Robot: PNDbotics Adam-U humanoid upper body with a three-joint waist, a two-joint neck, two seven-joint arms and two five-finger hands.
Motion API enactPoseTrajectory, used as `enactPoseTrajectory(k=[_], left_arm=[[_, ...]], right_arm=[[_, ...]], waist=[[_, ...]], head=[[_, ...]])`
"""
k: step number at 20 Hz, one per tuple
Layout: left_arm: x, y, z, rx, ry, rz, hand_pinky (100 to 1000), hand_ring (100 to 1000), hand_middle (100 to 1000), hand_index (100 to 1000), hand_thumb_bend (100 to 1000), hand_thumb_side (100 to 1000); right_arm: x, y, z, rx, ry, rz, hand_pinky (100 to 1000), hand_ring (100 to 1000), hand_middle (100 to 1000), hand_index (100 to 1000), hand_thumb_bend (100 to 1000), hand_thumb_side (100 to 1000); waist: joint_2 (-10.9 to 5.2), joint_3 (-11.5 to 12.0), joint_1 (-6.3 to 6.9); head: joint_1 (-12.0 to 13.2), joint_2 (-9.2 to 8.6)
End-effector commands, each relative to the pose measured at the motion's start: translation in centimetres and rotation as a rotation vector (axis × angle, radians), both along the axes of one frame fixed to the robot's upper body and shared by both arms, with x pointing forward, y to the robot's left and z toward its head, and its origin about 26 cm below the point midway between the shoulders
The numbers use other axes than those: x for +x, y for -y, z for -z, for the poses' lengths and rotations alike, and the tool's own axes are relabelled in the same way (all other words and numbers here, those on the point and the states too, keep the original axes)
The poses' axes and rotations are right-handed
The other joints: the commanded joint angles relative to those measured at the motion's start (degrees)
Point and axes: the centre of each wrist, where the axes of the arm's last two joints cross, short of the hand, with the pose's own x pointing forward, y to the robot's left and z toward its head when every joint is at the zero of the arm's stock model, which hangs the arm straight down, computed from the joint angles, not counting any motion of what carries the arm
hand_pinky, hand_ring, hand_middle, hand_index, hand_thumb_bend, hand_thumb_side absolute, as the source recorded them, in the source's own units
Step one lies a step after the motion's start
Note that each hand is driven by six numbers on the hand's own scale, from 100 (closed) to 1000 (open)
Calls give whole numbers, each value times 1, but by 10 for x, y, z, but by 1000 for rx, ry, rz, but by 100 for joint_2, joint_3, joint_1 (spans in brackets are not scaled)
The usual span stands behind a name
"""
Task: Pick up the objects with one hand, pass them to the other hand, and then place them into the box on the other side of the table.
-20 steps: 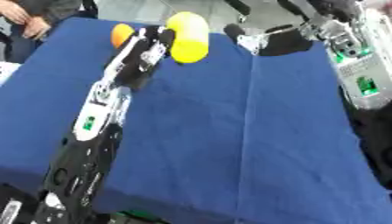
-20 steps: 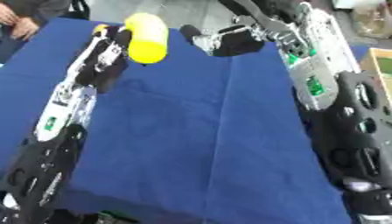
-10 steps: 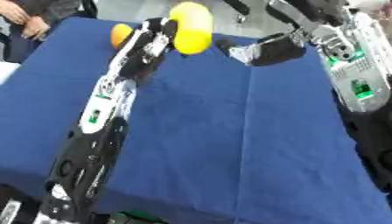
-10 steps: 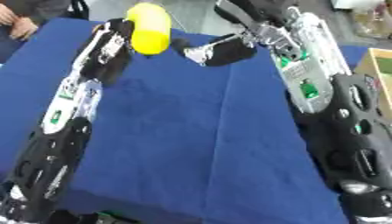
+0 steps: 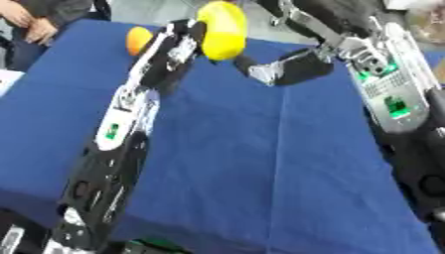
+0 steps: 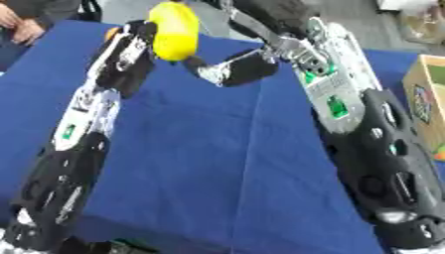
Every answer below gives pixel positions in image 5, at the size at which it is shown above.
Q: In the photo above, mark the person's hand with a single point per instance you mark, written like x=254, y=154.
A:
x=39, y=30

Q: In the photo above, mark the yellow toy fruit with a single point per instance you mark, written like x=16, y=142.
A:
x=222, y=29

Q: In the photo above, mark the white paper sheet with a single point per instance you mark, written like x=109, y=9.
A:
x=7, y=81

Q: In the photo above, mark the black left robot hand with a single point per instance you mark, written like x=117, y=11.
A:
x=169, y=54

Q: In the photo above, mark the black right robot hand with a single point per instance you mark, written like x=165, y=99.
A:
x=301, y=64

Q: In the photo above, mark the orange toy fruit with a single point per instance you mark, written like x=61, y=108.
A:
x=138, y=40

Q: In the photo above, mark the silver and black right robot arm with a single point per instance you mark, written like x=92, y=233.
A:
x=400, y=99

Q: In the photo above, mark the person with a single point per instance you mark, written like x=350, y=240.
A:
x=35, y=29

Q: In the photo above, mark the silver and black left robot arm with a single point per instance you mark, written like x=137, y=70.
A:
x=107, y=158

